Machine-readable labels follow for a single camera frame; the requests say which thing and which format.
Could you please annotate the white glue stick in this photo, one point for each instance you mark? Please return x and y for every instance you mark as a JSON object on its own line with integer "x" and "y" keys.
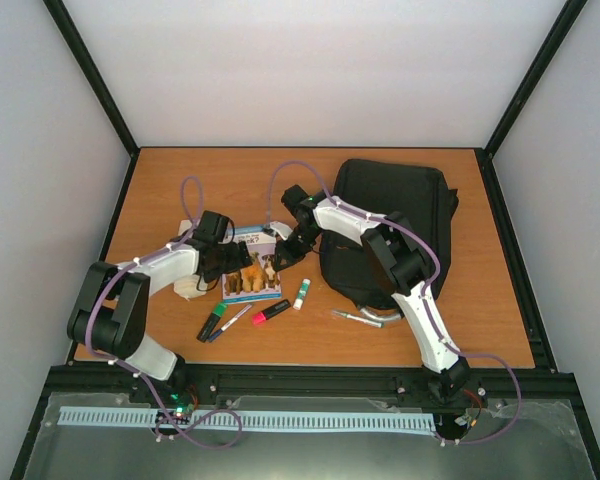
{"x": 301, "y": 294}

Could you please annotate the green black highlighter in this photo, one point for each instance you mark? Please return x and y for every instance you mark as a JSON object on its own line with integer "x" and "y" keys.
{"x": 211, "y": 322}

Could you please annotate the pink black highlighter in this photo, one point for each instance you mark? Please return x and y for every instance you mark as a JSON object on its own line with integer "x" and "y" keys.
{"x": 270, "y": 312}

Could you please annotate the dog picture book purple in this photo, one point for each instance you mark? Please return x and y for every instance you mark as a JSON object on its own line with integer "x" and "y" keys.
{"x": 259, "y": 281}

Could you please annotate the beige fabric pencil case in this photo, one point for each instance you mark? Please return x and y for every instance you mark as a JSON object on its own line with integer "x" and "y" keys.
{"x": 190, "y": 287}

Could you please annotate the silver white pen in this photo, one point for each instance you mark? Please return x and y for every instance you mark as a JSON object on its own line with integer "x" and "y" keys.
{"x": 357, "y": 318}

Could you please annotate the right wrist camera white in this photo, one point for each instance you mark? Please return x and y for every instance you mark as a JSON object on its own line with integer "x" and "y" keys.
{"x": 277, "y": 229}

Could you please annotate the left black frame post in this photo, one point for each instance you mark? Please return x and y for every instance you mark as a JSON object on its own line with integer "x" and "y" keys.
{"x": 80, "y": 52}

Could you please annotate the right black frame post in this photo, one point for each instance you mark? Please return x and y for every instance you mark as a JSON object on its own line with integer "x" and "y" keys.
{"x": 565, "y": 20}

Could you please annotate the light blue cable duct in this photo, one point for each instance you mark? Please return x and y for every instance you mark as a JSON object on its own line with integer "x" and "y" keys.
{"x": 251, "y": 421}

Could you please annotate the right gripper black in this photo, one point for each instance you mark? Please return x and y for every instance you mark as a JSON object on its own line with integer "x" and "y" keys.
{"x": 282, "y": 253}

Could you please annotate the blue white marker pen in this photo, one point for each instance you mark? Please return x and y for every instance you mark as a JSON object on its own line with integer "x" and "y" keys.
{"x": 229, "y": 323}

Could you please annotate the black frame post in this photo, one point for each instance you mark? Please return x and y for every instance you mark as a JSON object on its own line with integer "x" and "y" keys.
{"x": 565, "y": 20}
{"x": 80, "y": 52}

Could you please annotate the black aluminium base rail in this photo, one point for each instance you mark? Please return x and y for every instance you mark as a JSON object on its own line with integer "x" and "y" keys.
{"x": 403, "y": 387}

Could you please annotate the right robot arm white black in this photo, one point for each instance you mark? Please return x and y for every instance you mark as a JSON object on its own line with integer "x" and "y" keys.
{"x": 402, "y": 264}

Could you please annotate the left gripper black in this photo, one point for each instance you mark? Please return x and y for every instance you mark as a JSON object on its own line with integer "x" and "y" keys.
{"x": 242, "y": 257}

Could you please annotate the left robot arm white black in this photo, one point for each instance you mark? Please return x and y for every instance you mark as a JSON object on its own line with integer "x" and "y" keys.
{"x": 110, "y": 313}

